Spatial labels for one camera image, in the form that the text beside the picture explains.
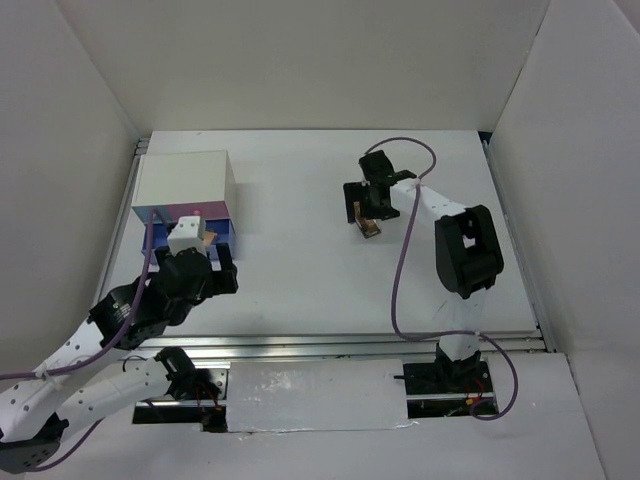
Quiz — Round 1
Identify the long brown eyeshadow palette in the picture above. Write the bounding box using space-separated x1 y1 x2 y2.
353 202 381 239

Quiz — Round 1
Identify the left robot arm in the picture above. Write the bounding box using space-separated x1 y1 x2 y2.
1 243 238 474

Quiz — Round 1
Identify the dark blue drawer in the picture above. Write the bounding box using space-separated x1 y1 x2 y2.
151 219 235 262

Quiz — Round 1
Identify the white drawer cabinet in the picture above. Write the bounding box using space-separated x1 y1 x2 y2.
131 150 237 220

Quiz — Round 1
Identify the four pan eyeshadow palette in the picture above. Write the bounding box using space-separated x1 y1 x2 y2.
203 230 218 247

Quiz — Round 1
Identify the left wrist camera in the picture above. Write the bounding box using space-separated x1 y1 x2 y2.
167 215 206 256

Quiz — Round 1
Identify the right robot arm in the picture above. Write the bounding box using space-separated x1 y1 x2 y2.
343 148 504 392

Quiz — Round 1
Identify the pink drawer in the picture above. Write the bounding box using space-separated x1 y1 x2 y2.
153 201 232 222

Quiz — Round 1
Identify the white foam board cover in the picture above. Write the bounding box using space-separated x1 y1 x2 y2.
226 359 410 433

